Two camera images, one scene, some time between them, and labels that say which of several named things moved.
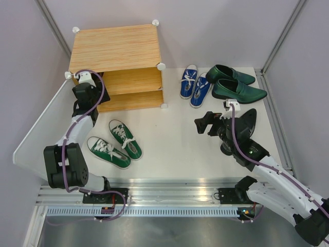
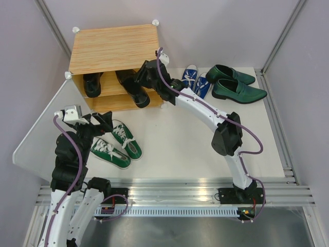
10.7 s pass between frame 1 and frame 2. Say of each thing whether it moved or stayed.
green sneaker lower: stayed
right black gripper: moved
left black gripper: moved
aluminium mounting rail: stayed
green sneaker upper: stayed
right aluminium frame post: stayed
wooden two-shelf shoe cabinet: stayed
